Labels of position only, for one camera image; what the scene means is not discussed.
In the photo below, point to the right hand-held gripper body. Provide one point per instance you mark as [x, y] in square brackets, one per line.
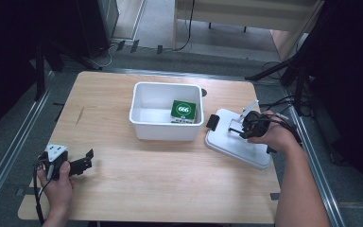
[255, 124]

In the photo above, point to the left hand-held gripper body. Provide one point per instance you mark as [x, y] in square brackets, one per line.
[56, 153]

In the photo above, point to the green carton with white circle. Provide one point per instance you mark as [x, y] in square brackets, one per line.
[182, 111]

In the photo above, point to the white plastic storage box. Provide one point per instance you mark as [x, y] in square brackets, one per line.
[157, 129]

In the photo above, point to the person's right hand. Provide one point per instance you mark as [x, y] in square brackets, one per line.
[279, 135]

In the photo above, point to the person's left hand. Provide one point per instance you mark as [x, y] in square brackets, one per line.
[58, 192]

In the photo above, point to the black metal stand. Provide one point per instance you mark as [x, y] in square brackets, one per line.
[40, 74]
[297, 67]

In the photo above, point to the black tape strip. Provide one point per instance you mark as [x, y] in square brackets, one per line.
[159, 49]
[120, 45]
[134, 46]

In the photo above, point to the light wooden bench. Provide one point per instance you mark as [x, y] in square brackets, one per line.
[249, 15]

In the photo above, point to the dark cabinet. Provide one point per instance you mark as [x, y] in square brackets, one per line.
[99, 25]

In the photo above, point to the metal floor rail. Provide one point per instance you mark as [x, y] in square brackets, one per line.
[182, 74]
[323, 179]
[15, 145]

